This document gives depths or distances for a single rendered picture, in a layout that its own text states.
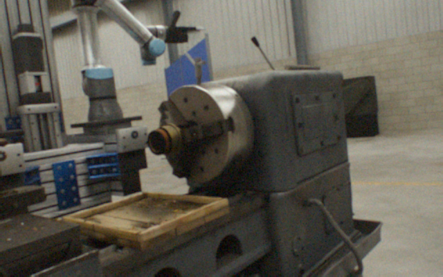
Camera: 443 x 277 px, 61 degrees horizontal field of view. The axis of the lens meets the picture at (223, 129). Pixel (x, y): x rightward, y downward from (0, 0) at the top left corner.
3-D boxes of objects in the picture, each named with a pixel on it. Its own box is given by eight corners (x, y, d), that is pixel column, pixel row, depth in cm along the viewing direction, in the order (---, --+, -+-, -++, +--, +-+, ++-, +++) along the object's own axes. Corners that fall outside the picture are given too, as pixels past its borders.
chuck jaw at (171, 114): (189, 131, 125) (170, 105, 130) (196, 121, 123) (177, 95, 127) (163, 136, 117) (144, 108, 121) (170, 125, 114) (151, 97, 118)
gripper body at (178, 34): (184, 43, 201) (162, 43, 196) (183, 26, 200) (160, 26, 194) (190, 42, 195) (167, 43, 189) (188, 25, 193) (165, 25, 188)
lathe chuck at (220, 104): (179, 171, 140) (176, 84, 135) (248, 184, 119) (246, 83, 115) (160, 176, 133) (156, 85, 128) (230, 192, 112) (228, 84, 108)
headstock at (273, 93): (264, 159, 195) (256, 83, 193) (356, 159, 164) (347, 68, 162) (180, 186, 150) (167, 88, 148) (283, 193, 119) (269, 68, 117)
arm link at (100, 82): (91, 97, 157) (86, 64, 156) (86, 100, 169) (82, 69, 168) (120, 94, 163) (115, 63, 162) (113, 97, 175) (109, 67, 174)
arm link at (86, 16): (86, 98, 168) (69, -27, 165) (82, 101, 181) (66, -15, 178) (114, 96, 173) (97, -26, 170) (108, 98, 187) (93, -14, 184)
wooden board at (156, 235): (148, 202, 129) (147, 190, 128) (230, 212, 105) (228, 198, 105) (63, 230, 106) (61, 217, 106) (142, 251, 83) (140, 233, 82)
